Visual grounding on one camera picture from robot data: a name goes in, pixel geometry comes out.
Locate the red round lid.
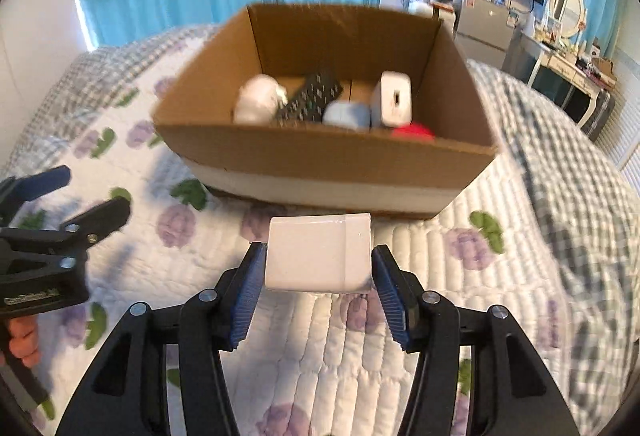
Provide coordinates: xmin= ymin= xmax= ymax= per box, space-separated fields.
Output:
xmin=392 ymin=123 xmax=435 ymax=141

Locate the floral quilted bedspread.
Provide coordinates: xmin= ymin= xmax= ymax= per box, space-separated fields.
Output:
xmin=6 ymin=26 xmax=570 ymax=435

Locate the silver mini fridge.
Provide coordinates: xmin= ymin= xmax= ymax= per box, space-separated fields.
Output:
xmin=454 ymin=0 xmax=516 ymax=70

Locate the brown cardboard box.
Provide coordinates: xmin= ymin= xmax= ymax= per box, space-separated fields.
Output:
xmin=152 ymin=3 xmax=498 ymax=217

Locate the white louvered wardrobe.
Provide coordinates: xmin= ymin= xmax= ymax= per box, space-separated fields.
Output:
xmin=594 ymin=4 xmax=640 ymax=187

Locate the black remote control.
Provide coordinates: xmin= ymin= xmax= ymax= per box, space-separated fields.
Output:
xmin=276 ymin=72 xmax=344 ymax=123

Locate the light blue earbud case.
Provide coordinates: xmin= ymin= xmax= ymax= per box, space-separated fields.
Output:
xmin=322 ymin=100 xmax=371 ymax=130

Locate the grey checked blanket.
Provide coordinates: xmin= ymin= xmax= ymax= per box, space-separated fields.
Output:
xmin=469 ymin=63 xmax=639 ymax=435

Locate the white charger adapter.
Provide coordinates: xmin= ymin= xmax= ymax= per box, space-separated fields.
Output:
xmin=370 ymin=70 xmax=412 ymax=128

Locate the white dressing table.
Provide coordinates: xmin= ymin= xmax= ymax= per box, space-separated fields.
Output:
xmin=521 ymin=35 xmax=615 ymax=142

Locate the person's left hand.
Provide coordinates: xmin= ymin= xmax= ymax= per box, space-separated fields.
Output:
xmin=6 ymin=315 xmax=41 ymax=369

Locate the oval vanity mirror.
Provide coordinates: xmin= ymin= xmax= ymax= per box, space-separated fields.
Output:
xmin=546 ymin=0 xmax=587 ymax=38

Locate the white suitcase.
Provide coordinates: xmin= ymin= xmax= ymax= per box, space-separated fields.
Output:
xmin=407 ymin=0 xmax=457 ymax=35

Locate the white rounded gadget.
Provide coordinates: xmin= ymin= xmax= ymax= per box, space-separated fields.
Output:
xmin=233 ymin=74 xmax=288 ymax=125

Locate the white rectangular box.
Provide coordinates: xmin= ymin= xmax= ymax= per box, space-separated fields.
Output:
xmin=265 ymin=214 xmax=372 ymax=294

